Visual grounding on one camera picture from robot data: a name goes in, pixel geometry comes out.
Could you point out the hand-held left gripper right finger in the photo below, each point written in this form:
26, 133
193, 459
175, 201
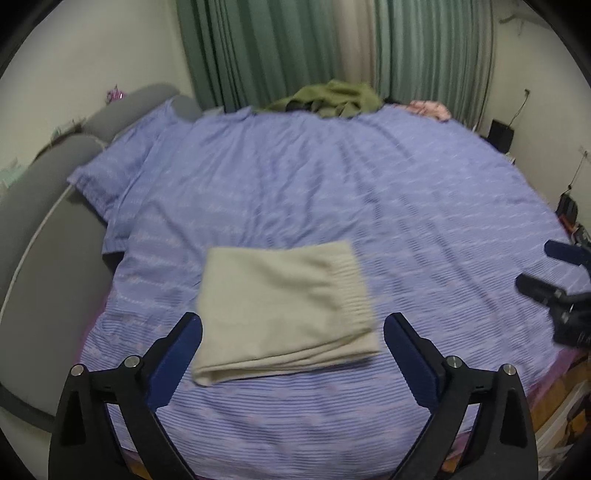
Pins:
408, 364

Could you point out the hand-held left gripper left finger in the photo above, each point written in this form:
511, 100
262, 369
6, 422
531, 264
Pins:
178, 364

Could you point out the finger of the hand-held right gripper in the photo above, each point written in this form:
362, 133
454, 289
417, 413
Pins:
568, 253
540, 287

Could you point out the cream pants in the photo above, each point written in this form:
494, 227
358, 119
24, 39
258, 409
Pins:
286, 309

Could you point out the black red equipment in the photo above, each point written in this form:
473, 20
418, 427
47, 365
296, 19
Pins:
569, 212

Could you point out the purple bed sheet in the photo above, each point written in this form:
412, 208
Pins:
551, 367

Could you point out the black box speaker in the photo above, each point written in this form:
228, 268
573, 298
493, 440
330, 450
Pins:
501, 134

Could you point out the grey padded headboard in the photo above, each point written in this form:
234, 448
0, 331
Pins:
51, 230

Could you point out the blue striped blanket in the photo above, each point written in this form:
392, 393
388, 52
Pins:
346, 184

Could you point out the pink patterned garment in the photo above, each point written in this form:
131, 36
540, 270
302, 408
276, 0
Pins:
429, 109

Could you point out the blue striped pillow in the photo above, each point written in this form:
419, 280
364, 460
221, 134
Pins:
124, 161

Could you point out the olive green garment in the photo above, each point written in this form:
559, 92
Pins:
332, 99

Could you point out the purple ornament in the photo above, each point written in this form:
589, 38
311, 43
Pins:
114, 94

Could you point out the beige sheer curtain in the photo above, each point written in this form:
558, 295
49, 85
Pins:
360, 46

